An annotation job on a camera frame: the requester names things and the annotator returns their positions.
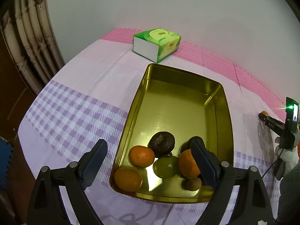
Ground brown longan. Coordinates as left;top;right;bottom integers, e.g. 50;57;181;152
185;177;202;191

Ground orange mandarin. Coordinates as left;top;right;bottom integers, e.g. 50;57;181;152
178;149;201;179
129;145;155;168

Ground yellow orange fruit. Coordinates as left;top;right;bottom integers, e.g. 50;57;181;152
114;168;143;193

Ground green tomato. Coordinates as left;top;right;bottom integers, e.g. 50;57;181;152
153;155;179;179

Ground large dark passion fruit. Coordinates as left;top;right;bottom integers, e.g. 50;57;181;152
147;132;175;158

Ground white gloved hand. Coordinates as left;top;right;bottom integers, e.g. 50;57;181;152
275;130;299;173

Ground small orange tomato far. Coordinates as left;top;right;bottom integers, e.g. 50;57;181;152
261;111;269;116

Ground red gold toffee tin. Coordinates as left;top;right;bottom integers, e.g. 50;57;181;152
109;63;235;204

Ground green tissue pack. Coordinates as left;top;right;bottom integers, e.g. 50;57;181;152
132;28;182;63

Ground beige radiator pipes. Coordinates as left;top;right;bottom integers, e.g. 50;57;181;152
1;0;65;95

